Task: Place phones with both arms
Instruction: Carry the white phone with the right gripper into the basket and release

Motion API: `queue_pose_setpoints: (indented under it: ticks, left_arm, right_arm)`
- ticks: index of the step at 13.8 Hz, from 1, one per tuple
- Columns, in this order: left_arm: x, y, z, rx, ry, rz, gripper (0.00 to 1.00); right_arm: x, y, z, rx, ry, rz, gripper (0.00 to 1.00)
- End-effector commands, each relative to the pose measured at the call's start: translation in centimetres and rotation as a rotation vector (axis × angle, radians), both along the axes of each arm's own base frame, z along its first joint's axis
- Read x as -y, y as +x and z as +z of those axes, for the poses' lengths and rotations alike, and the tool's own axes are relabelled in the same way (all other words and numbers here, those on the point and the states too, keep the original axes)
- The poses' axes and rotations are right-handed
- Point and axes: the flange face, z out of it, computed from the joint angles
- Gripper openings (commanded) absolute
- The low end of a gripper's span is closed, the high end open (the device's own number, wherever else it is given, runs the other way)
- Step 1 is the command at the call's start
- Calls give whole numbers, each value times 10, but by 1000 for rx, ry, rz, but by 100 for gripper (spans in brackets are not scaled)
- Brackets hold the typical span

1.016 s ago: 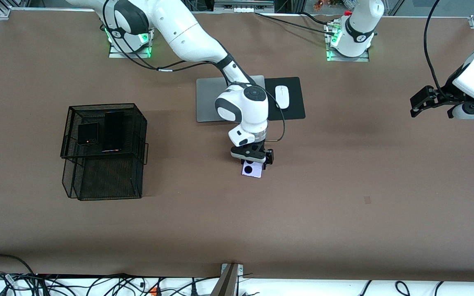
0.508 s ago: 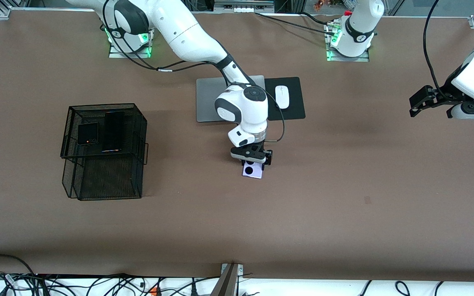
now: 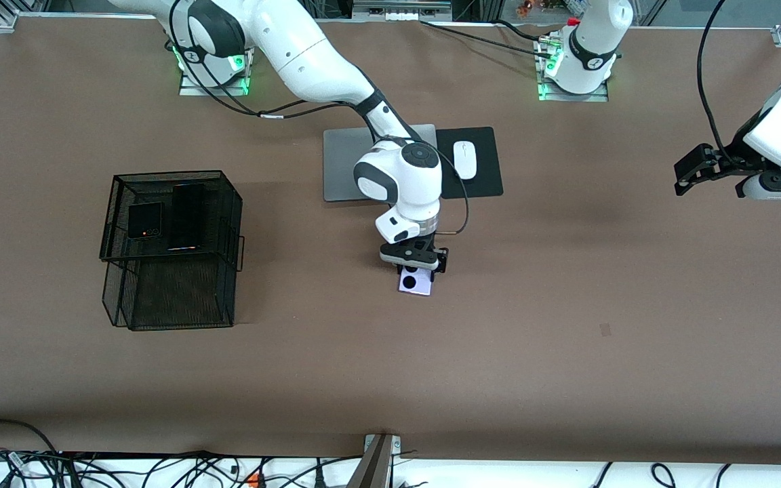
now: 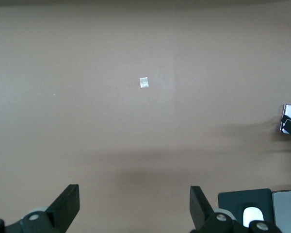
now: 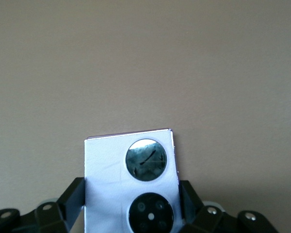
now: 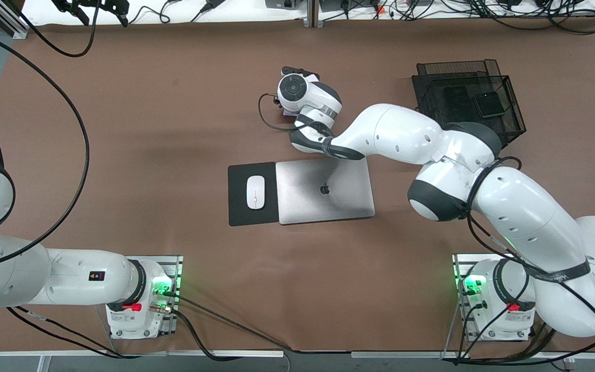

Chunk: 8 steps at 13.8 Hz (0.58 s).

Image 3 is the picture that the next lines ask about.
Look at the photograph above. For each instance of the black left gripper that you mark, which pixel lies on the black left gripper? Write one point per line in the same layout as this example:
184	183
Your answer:
733	157

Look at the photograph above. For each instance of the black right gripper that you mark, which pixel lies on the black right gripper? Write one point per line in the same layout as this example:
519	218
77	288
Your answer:
439	261

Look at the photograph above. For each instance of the lavender flip phone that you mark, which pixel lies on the lavender flip phone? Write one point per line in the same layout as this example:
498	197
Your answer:
421	288

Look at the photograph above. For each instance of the long black smartphone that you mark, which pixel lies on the long black smartphone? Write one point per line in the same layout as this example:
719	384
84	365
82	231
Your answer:
186	217

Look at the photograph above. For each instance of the small black flip phone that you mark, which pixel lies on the small black flip phone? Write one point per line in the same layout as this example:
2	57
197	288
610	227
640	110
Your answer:
144	220

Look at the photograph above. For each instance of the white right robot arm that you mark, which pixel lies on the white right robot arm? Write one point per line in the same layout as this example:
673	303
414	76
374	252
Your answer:
309	54

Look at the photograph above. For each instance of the white computer mouse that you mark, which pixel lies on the white computer mouse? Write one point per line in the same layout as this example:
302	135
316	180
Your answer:
466	159

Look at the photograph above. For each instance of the black mouse pad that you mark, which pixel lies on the black mouse pad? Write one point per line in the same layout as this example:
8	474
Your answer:
489	169

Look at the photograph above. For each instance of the silver closed laptop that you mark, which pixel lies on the silver closed laptop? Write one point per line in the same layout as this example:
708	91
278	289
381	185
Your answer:
339	166

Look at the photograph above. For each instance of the small colourful figurine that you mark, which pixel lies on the small colourful figurine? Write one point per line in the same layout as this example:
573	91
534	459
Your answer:
527	8

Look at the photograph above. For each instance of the grey power strip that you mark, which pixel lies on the grey power strip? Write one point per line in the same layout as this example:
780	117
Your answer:
404	13

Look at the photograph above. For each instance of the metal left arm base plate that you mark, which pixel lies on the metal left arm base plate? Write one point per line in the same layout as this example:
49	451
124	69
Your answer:
597	97

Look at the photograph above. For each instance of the metal camera stand bracket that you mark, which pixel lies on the metal camera stand bracket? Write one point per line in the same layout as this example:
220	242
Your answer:
373	468

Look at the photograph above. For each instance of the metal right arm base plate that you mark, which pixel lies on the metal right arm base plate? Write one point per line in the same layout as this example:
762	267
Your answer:
190	91

